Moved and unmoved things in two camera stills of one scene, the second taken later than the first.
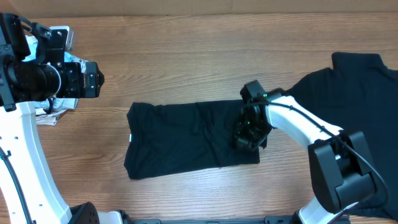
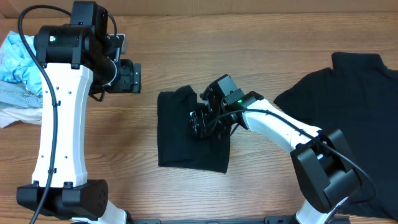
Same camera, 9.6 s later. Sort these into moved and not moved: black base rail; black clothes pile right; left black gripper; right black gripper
Moved: left black gripper; right black gripper
Not moved: black base rail; black clothes pile right
